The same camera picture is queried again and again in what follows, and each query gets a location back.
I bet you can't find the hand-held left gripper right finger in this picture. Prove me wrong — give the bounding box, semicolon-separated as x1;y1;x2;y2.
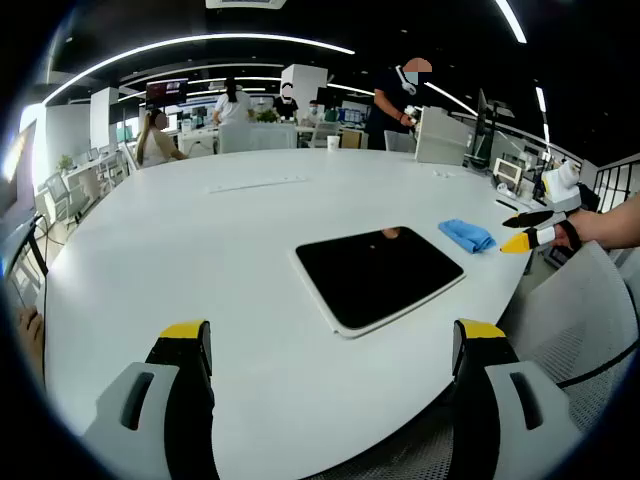
447;318;584;480

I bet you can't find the wall television screen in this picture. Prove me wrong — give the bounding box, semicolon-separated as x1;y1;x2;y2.
145;78;190;106

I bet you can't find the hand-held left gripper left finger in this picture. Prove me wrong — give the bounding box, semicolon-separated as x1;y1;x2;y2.
82;319;221;480

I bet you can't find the black cable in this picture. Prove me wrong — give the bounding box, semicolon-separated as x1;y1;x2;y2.
29;214;51;351

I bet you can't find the black mirror with white frame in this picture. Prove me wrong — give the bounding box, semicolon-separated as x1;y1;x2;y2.
289;225;467;340

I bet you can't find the black railing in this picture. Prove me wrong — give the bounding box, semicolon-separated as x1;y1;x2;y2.
594;154;640;214

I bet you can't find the small white framed display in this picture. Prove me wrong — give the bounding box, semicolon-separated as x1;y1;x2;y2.
492;157;524;194

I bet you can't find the black desk monitor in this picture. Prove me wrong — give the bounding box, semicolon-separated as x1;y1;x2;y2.
464;88;501;174

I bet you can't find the person's right hand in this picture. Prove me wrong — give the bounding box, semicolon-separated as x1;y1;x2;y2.
554;212;604;251

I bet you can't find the blue cleaning cloth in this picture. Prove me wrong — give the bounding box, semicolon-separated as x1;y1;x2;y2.
438;218;497;255

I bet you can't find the white mesh office chair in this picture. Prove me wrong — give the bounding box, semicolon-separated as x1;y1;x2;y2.
319;242;640;480

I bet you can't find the long ceiling light strip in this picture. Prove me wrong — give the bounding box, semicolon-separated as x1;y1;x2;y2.
44;33;356;104

